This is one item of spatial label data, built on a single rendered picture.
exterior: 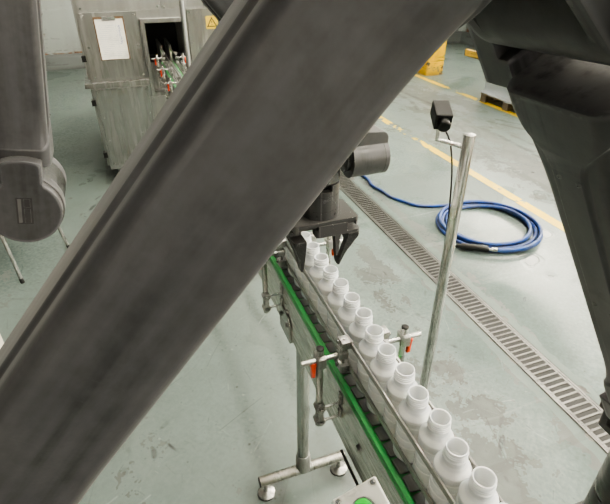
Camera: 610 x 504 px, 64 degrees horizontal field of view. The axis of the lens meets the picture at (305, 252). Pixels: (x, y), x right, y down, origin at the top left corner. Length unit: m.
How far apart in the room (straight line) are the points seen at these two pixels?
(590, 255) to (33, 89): 0.53
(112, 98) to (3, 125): 4.03
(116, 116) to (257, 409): 3.07
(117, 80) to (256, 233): 4.47
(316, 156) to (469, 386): 2.48
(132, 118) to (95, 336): 4.52
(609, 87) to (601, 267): 0.11
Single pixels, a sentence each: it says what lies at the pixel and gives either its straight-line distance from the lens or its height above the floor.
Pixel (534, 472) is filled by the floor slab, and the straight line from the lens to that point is 2.40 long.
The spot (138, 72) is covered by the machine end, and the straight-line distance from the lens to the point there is 4.59.
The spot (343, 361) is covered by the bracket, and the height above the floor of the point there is 1.05.
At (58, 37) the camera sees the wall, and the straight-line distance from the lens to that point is 10.14.
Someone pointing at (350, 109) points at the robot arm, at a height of 1.79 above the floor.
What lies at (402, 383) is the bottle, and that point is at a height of 1.15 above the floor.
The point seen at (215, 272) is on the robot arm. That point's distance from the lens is 0.17.
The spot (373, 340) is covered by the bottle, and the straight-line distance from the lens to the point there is 1.02.
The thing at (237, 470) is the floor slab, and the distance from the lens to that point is 2.22.
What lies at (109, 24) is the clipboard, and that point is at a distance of 4.53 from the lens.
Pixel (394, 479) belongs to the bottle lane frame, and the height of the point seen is 1.00.
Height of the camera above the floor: 1.83
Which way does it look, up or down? 32 degrees down
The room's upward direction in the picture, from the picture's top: straight up
